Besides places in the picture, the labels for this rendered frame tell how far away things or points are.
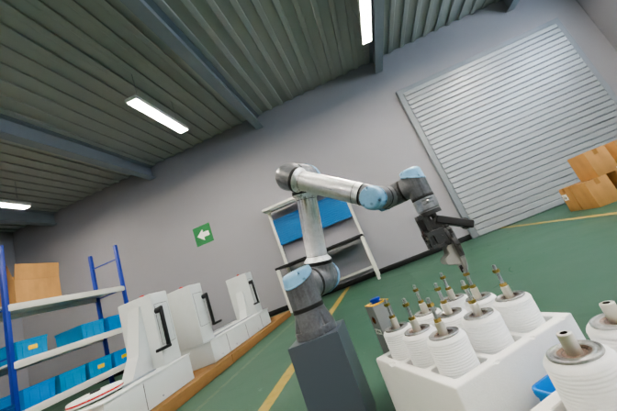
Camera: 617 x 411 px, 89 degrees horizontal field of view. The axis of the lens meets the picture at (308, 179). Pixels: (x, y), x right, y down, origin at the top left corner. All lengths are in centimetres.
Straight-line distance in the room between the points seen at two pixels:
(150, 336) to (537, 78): 697
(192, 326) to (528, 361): 282
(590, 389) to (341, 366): 70
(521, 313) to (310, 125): 594
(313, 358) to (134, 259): 702
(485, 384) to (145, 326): 248
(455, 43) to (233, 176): 528
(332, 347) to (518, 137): 593
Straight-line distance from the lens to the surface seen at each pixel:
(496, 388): 90
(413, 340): 97
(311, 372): 118
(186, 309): 335
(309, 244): 127
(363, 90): 678
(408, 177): 108
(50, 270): 593
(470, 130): 650
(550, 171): 671
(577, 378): 64
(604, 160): 479
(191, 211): 722
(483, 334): 94
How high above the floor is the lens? 51
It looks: 15 degrees up
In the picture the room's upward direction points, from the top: 22 degrees counter-clockwise
